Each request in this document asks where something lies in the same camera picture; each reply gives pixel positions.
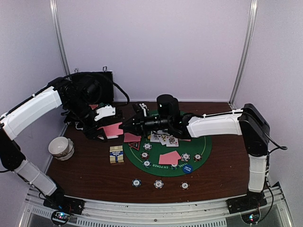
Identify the blue small blind button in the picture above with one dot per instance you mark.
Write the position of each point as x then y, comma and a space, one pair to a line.
187, 169

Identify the black poker case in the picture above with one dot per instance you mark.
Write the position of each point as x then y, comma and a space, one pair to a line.
89, 88

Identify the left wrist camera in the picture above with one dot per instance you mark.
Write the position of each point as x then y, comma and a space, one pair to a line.
102, 112

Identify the gold card box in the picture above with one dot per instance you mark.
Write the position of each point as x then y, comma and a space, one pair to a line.
116, 154

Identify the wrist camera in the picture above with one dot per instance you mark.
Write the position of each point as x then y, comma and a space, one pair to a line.
102, 112
167, 105

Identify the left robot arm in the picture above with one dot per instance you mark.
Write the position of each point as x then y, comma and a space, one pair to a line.
13, 122

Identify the card deck in case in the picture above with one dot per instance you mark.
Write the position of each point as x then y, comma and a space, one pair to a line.
93, 106

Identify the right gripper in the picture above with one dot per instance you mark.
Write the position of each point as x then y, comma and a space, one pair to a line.
139, 124

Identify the triangular all-in marker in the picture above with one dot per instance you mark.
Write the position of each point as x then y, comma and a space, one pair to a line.
134, 145

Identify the aluminium front rail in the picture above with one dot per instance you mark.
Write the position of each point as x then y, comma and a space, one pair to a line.
211, 213

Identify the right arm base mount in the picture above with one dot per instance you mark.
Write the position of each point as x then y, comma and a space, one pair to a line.
244, 203

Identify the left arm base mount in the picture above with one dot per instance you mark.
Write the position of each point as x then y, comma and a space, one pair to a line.
69, 205

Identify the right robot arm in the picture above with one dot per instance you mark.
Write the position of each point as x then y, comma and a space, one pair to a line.
246, 122

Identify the blue white chip stack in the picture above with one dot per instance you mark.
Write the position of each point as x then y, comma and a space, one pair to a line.
158, 184

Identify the white ceramic bowl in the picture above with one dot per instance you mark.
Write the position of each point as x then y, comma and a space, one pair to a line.
58, 145

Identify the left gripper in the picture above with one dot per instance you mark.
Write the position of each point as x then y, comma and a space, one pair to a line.
90, 134

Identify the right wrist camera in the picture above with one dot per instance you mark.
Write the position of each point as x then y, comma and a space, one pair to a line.
167, 105

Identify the face-up king card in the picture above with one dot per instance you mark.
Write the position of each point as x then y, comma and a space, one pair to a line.
155, 137

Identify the red black chip stack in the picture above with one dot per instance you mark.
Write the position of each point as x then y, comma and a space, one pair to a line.
184, 185

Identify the dealt red card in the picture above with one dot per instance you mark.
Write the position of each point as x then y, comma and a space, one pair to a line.
162, 160
173, 157
128, 137

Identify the face-up spot card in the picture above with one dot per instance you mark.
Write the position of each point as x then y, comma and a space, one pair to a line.
163, 139

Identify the face-up queen card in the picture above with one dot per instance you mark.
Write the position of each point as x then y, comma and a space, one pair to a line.
172, 142

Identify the scalloped white bowl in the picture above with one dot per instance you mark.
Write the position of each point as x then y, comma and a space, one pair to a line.
67, 154

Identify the red-backed card deck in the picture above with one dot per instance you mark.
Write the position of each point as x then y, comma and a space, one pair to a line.
112, 131

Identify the green chip mat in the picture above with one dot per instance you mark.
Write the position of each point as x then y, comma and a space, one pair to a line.
147, 163
174, 166

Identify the round green poker mat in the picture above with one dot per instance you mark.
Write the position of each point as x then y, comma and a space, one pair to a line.
202, 146

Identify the green chip stack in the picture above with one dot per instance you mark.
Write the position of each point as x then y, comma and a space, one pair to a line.
136, 182

